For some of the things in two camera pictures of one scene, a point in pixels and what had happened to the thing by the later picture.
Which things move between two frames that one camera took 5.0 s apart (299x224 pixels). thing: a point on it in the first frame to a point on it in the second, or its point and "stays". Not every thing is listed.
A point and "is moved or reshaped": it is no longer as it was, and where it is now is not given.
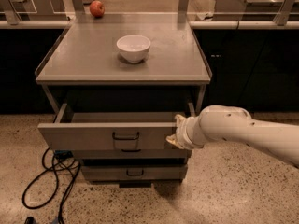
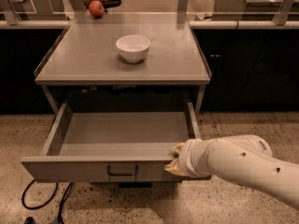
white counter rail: x=197 y=24 stays
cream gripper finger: x=173 y=140 to x=175 y=167
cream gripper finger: x=178 y=119 to x=177 y=147
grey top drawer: x=109 y=131 is moved or reshaped
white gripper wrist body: x=186 y=133 to x=188 y=158
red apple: x=96 y=8 stays
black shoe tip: x=30 y=220 stays
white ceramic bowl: x=134 y=47 stays
